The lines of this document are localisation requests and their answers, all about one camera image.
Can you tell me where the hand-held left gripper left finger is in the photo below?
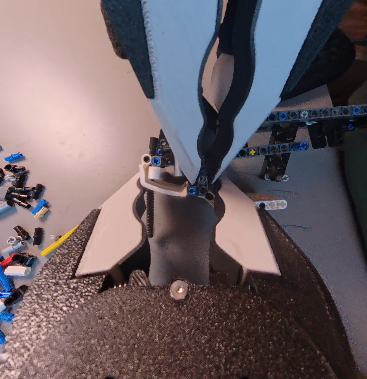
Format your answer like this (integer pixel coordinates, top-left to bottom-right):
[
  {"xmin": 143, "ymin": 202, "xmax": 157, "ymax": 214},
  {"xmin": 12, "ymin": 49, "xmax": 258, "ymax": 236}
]
[{"xmin": 75, "ymin": 173, "xmax": 149, "ymax": 278}]

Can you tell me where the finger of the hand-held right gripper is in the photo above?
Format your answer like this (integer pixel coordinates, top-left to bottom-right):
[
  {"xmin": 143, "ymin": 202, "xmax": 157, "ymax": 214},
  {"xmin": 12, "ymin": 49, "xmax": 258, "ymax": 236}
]
[
  {"xmin": 141, "ymin": 0, "xmax": 223, "ymax": 185},
  {"xmin": 209, "ymin": 0, "xmax": 323, "ymax": 183}
]

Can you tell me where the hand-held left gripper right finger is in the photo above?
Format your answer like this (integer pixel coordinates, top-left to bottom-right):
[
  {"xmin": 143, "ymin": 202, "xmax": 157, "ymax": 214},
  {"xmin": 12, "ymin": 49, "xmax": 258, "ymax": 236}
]
[{"xmin": 213, "ymin": 177, "xmax": 281, "ymax": 276}]

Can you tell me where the white toy beam piece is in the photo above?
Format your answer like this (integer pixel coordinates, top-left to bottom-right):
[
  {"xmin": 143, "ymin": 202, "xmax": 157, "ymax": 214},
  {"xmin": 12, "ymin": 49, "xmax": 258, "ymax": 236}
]
[{"xmin": 254, "ymin": 200, "xmax": 288, "ymax": 211}]

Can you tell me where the toy truck chassis model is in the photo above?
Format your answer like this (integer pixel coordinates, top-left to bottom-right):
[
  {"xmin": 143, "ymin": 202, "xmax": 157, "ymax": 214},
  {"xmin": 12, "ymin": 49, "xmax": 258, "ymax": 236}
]
[{"xmin": 139, "ymin": 95, "xmax": 367, "ymax": 239}]

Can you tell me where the pile of small toy pieces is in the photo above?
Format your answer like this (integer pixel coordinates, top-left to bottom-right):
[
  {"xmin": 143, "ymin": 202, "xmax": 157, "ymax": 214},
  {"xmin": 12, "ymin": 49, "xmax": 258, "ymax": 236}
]
[{"xmin": 0, "ymin": 142, "xmax": 63, "ymax": 347}]

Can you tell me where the black toy spring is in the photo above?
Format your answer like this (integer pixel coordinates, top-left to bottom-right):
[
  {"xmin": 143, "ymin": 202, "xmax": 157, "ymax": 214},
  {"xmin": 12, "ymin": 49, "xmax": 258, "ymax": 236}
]
[{"xmin": 145, "ymin": 189, "xmax": 156, "ymax": 238}]

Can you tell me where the yellow toy axle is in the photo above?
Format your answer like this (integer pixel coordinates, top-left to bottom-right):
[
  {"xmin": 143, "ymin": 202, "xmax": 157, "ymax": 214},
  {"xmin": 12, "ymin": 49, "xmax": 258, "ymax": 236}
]
[{"xmin": 40, "ymin": 224, "xmax": 80, "ymax": 257}]

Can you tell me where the person's green sweatshirt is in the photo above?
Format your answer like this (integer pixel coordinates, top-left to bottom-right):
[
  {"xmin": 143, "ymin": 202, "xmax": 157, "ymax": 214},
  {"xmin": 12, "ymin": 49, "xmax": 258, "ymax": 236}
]
[{"xmin": 342, "ymin": 127, "xmax": 367, "ymax": 282}]

